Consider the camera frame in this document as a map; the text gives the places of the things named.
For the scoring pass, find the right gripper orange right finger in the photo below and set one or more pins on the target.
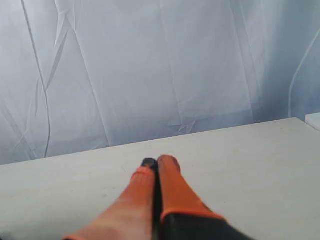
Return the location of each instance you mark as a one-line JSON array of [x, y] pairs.
[[184, 215]]

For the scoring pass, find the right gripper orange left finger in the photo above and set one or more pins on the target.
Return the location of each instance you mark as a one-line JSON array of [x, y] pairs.
[[130, 217]]

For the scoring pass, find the white backdrop cloth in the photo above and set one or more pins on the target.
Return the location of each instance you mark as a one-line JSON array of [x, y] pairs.
[[78, 75]]

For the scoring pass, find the white block at table edge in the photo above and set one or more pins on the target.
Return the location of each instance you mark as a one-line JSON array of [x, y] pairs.
[[313, 120]]

